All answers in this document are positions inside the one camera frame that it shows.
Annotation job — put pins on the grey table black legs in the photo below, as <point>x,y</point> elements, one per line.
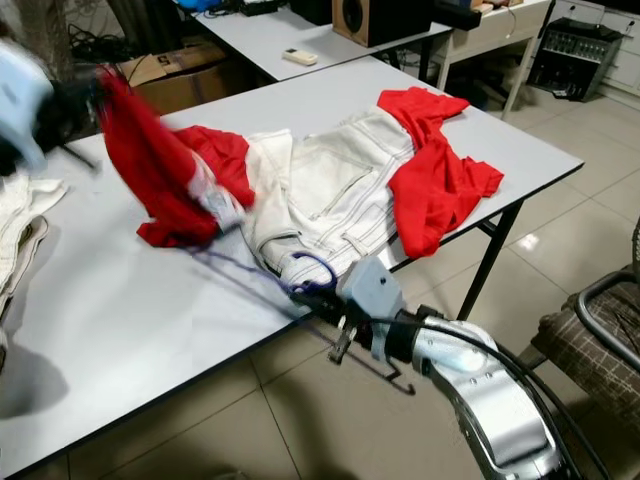
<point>140,320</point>

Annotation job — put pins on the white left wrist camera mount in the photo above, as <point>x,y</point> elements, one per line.
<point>22,110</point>

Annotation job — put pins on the white stitched trousers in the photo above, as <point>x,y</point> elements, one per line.
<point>325,190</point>

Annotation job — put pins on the chair with plaid cushion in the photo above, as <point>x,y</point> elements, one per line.
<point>595,345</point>

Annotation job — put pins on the cream folded cloth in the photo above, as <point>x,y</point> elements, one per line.
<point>25,220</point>

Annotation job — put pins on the white desk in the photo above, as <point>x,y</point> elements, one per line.
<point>510,25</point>

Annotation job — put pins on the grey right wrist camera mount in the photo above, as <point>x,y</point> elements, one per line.
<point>372,290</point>

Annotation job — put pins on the black audio mixer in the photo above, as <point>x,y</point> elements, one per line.
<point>575,55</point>

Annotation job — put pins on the printed cardboard box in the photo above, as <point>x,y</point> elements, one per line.
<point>180,85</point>

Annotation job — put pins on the red shirt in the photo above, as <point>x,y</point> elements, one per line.
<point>160,170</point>
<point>445,185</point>

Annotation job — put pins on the wooden speaker black front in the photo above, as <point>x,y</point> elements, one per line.
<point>380,20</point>

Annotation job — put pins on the grey desk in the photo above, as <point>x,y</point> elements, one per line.
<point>260,35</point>

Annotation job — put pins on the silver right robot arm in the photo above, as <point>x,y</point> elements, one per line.
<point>490,400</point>

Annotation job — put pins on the white remote control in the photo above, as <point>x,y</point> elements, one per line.
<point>300,57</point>

